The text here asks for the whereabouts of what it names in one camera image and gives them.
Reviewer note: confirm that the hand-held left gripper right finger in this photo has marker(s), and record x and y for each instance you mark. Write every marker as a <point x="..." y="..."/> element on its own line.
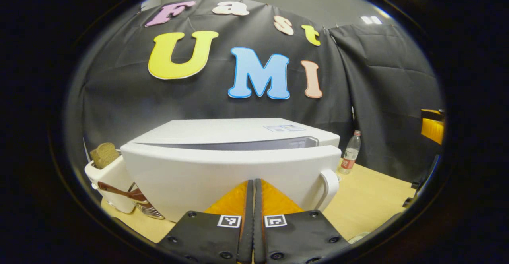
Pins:
<point x="258" y="236"/>

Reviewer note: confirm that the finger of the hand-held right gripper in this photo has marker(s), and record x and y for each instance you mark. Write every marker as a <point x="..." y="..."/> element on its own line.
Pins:
<point x="433" y="127"/>

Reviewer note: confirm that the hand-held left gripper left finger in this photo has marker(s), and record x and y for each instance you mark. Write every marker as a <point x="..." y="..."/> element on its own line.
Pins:
<point x="247" y="236"/>

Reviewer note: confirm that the white microwave oven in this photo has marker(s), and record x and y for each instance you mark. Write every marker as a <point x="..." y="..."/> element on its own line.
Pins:
<point x="199" y="176"/>

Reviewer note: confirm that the clear plastic water bottle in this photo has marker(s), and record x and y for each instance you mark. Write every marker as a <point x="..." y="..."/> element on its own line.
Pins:
<point x="350" y="154"/>

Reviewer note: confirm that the ceiling light panel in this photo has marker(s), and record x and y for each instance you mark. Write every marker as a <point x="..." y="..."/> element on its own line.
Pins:
<point x="371" y="20"/>

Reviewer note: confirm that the white toaster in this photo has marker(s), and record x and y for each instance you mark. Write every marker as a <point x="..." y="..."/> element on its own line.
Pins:
<point x="113" y="176"/>

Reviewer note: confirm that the brown bread slice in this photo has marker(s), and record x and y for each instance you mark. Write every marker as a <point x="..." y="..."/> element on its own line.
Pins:
<point x="104" y="156"/>

